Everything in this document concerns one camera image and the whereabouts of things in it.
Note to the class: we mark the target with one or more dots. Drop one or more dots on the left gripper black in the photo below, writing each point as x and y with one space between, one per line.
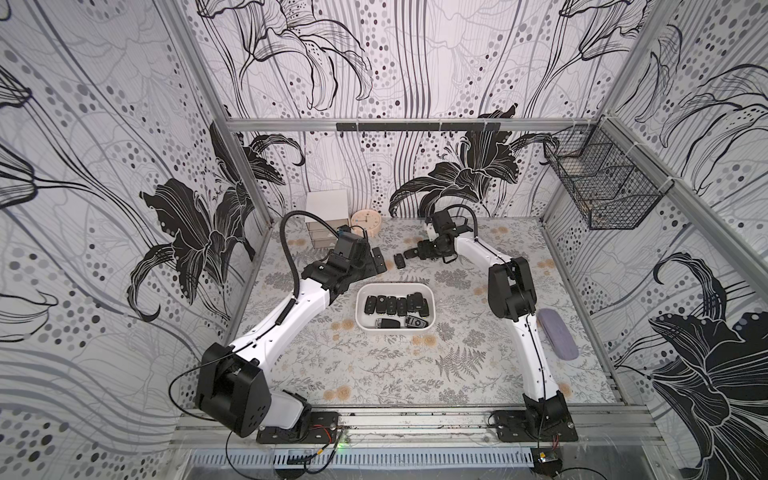
367 267

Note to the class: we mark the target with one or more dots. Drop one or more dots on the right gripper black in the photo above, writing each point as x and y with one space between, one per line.
422 251

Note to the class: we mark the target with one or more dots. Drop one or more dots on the black car key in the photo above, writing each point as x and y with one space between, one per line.
392 305
399 260
402 307
382 305
424 310

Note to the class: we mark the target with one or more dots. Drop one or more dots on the white storage tray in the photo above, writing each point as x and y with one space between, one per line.
365 309

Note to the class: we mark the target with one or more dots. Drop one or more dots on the black key fob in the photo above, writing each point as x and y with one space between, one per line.
387 323

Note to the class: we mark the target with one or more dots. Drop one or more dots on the black car key audi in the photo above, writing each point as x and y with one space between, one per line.
415 302

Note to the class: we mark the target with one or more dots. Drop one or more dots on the black car key front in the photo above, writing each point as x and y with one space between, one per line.
392 305

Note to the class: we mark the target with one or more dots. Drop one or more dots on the silver black bmw key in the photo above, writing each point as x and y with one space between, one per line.
415 323

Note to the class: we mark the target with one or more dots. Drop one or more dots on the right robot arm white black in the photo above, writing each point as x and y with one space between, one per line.
511 296

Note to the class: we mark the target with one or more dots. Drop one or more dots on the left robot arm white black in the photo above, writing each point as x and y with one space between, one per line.
233 383

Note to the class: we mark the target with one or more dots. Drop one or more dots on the black car key upright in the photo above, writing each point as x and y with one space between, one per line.
399 260

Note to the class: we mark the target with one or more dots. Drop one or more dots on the pink round alarm clock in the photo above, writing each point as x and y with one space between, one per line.
368 219

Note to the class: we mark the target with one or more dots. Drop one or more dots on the white mini drawer cabinet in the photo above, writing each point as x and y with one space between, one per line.
332 207

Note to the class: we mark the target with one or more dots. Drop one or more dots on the purple tray lid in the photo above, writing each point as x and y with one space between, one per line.
558 334

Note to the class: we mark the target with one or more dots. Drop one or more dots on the black wall rail bar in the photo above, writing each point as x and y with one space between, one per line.
411 126

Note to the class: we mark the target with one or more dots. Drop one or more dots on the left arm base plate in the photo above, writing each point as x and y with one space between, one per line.
315 428

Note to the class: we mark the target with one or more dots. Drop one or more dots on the black wire wall basket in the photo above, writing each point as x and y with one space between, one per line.
601 172

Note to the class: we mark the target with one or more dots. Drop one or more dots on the white cable duct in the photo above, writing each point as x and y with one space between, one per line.
371 458

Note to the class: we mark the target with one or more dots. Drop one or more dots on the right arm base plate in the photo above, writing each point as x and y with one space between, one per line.
518 426

